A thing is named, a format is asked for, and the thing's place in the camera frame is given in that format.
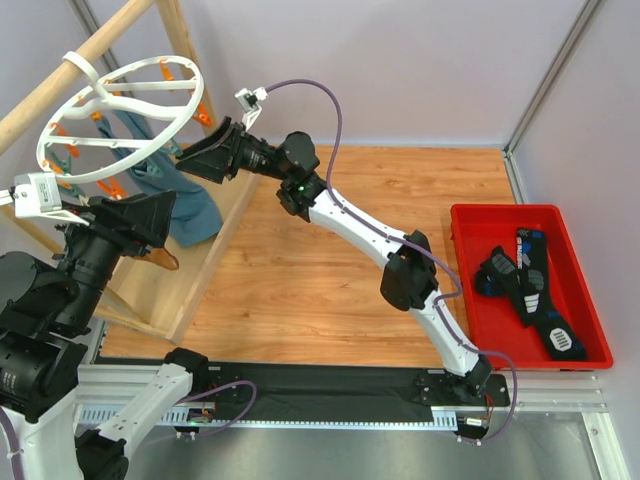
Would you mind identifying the long black patterned sock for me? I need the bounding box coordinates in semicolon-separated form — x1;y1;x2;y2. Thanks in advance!
516;227;587;361

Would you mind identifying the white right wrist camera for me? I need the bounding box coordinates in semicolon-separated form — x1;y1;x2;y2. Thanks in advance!
1;172;89;226

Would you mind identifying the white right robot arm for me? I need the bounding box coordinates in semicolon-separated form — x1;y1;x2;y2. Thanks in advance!
176;127;492;397

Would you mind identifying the aluminium corner frame post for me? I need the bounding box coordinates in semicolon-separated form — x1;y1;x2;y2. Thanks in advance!
503;0;604;154

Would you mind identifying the blue hanging sock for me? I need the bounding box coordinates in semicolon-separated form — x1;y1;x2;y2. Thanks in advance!
94;116;120;148
117;109;224;249

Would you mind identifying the white round clip hanger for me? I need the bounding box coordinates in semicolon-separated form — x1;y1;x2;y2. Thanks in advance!
36;51;205;184

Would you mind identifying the orange clothes peg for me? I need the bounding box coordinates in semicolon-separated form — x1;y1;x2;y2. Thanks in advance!
193;102;212;128

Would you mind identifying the brown cream hanging sock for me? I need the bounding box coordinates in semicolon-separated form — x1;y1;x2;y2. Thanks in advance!
133;248;180;271

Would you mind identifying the red plastic bin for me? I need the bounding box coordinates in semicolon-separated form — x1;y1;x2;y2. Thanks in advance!
451;204;614;370

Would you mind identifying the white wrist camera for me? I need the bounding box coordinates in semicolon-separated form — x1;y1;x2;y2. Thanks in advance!
1;172;89;226
234;87;268;131

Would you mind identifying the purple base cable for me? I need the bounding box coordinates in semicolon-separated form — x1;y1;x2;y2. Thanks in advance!
172;379;261;442
454;349;521;447

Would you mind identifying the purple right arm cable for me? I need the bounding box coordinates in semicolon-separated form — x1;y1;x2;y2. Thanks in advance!
0;404;26;480

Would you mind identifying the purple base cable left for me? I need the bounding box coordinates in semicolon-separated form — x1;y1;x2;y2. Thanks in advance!
172;379;261;442

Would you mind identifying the wooden drying rack frame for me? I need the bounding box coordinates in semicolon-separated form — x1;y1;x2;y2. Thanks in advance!
1;1;257;343

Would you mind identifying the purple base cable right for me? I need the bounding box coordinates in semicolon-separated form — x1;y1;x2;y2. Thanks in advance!
454;349;521;447

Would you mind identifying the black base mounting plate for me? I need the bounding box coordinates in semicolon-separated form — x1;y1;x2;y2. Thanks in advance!
206;363;511;423

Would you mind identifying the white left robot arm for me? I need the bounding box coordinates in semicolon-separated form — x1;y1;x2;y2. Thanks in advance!
1;172;221;479

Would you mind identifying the teal clothes peg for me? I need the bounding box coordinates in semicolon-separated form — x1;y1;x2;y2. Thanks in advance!
160;139;183;158

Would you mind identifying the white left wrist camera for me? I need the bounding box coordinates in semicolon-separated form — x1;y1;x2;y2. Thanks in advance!
234;87;268;131

